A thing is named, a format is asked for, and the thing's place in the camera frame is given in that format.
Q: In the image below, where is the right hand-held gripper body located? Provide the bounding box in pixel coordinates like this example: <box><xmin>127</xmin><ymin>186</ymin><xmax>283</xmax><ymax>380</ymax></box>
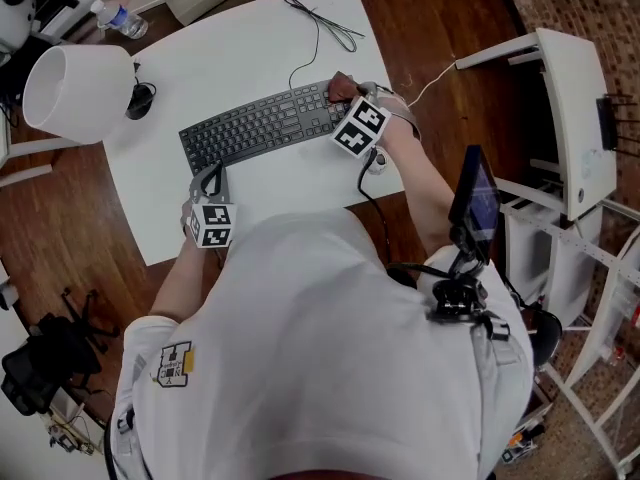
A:
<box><xmin>329</xmin><ymin>86</ymin><xmax>420</xmax><ymax>159</ymax></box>

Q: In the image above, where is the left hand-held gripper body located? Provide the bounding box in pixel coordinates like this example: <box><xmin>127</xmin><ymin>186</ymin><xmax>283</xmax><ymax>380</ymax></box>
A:
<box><xmin>181</xmin><ymin>195</ymin><xmax>239</xmax><ymax>250</ymax></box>

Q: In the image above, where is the brown cloth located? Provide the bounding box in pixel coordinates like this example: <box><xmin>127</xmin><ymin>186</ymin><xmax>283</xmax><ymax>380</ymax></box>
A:
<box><xmin>327</xmin><ymin>71</ymin><xmax>360</xmax><ymax>104</ymax></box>

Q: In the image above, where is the dark grey keyboard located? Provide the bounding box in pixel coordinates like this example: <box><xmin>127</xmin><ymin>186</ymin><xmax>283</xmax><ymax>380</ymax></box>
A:
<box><xmin>178</xmin><ymin>78</ymin><xmax>354</xmax><ymax>178</ymax></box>

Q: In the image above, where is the person's right forearm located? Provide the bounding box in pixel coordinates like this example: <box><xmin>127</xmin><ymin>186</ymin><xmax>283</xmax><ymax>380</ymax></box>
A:
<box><xmin>377</xmin><ymin>115</ymin><xmax>464</xmax><ymax>269</ymax></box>

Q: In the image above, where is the person's left forearm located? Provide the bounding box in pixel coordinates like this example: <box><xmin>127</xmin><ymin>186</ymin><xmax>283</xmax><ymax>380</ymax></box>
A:
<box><xmin>148</xmin><ymin>235</ymin><xmax>224</xmax><ymax>319</ymax></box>

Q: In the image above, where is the black monitor screen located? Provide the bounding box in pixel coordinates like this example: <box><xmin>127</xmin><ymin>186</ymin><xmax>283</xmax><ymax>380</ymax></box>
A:
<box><xmin>448</xmin><ymin>144</ymin><xmax>501</xmax><ymax>262</ymax></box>

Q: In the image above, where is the white lamp shade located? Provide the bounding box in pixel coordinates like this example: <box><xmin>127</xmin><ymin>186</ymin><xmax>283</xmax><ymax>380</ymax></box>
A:
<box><xmin>22</xmin><ymin>43</ymin><xmax>157</xmax><ymax>145</ymax></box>

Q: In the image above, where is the person's white shirt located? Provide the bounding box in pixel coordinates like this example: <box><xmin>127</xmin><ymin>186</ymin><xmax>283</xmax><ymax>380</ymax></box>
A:
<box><xmin>107</xmin><ymin>206</ymin><xmax>535</xmax><ymax>480</ymax></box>

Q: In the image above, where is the white side table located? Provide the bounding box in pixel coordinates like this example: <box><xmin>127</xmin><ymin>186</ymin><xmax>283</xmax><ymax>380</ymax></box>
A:
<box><xmin>0</xmin><ymin>112</ymin><xmax>64</xmax><ymax>189</ymax></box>

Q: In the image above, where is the clear water bottle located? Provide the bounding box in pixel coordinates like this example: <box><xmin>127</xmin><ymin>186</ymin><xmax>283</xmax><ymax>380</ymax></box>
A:
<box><xmin>89</xmin><ymin>0</ymin><xmax>150</xmax><ymax>40</ymax></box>

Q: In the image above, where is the white metal rack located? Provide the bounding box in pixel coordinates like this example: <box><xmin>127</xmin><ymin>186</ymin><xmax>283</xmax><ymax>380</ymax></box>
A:
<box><xmin>494</xmin><ymin>177</ymin><xmax>640</xmax><ymax>480</ymax></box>

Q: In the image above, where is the white wooden cabinet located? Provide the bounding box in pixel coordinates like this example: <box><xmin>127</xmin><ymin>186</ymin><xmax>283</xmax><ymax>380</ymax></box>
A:
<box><xmin>455</xmin><ymin>27</ymin><xmax>619</xmax><ymax>222</ymax></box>

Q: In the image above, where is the black office chair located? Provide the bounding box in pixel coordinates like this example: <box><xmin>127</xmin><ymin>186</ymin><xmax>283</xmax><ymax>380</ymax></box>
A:
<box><xmin>0</xmin><ymin>287</ymin><xmax>121</xmax><ymax>418</ymax></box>

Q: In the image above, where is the black router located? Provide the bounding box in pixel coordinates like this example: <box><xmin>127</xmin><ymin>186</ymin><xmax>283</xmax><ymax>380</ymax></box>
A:
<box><xmin>595</xmin><ymin>95</ymin><xmax>640</xmax><ymax>157</ymax></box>

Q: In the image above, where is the white workbench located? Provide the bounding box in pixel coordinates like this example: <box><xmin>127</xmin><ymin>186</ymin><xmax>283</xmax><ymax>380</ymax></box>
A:
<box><xmin>0</xmin><ymin>387</ymin><xmax>109</xmax><ymax>480</ymax></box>

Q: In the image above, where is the white cord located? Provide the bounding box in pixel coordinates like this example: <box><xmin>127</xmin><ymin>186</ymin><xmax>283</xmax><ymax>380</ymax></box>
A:
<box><xmin>405</xmin><ymin>60</ymin><xmax>459</xmax><ymax>110</ymax></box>

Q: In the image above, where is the black keyboard cable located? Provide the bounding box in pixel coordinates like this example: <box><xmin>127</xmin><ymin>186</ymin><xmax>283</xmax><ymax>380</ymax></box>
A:
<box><xmin>280</xmin><ymin>0</ymin><xmax>367</xmax><ymax>89</ymax></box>

